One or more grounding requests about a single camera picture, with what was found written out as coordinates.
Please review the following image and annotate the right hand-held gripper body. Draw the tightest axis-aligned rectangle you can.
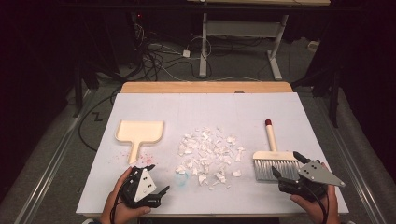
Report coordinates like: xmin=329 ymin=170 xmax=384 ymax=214
xmin=277 ymin=159 xmax=347 ymax=202

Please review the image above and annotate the pile of white paper scraps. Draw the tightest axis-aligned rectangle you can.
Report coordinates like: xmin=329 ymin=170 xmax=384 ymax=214
xmin=174 ymin=125 xmax=248 ymax=191

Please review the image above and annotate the white metal table frame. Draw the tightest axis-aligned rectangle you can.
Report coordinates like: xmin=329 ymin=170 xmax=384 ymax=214
xmin=186 ymin=0 xmax=332 ymax=81

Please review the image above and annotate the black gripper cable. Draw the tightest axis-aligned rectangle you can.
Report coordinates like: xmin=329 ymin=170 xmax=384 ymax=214
xmin=109 ymin=186 xmax=126 ymax=224
xmin=307 ymin=186 xmax=331 ymax=224

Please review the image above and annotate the person's right hand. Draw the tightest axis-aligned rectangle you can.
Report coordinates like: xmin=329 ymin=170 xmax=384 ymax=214
xmin=289 ymin=185 xmax=340 ymax=224

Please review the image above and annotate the black metal stand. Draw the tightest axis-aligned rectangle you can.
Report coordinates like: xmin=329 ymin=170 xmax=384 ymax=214
xmin=72 ymin=60 xmax=125 ymax=119
xmin=291 ymin=62 xmax=344 ymax=129

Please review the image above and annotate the cream brush with grey bristles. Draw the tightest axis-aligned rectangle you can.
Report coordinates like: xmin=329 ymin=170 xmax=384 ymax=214
xmin=252 ymin=119 xmax=303 ymax=182

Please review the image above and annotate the metal floor rail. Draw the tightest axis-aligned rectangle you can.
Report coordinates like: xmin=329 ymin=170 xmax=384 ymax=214
xmin=306 ymin=92 xmax=389 ymax=224
xmin=13 ymin=88 xmax=96 ymax=224

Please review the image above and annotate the cream plastic dustpan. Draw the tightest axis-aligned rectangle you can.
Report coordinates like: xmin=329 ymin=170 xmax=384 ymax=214
xmin=114 ymin=119 xmax=165 ymax=165

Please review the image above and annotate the black floor cable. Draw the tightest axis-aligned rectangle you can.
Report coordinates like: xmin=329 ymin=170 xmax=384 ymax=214
xmin=77 ymin=88 xmax=123 ymax=153

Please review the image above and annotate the white table cover board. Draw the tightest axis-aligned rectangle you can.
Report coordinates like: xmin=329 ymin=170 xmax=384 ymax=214
xmin=75 ymin=91 xmax=349 ymax=217

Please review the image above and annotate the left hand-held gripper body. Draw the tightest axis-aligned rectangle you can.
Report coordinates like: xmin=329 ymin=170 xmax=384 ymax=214
xmin=120 ymin=165 xmax=163 ymax=209

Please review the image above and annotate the tangle of floor cables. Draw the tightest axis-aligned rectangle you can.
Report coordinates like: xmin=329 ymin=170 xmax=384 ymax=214
xmin=132 ymin=22 xmax=213 ymax=82

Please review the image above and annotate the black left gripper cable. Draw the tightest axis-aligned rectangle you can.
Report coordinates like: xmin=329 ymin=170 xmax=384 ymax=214
xmin=109 ymin=186 xmax=126 ymax=224

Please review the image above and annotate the person's left hand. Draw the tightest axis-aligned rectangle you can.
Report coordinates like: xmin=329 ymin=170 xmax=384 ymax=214
xmin=99 ymin=166 xmax=152 ymax=224

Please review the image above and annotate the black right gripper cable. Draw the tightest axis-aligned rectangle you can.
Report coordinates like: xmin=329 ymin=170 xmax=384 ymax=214
xmin=307 ymin=186 xmax=331 ymax=224

